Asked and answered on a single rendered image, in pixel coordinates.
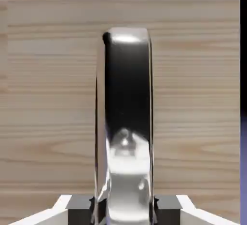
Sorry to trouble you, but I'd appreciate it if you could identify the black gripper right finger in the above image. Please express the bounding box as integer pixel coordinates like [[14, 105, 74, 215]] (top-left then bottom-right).
[[153, 194, 241, 225]]

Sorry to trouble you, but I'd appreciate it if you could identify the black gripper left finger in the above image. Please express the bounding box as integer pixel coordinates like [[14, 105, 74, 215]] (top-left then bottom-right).
[[7, 194, 96, 225]]

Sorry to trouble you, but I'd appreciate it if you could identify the light wood cabinet door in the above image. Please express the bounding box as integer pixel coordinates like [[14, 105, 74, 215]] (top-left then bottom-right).
[[7, 0, 241, 225]]

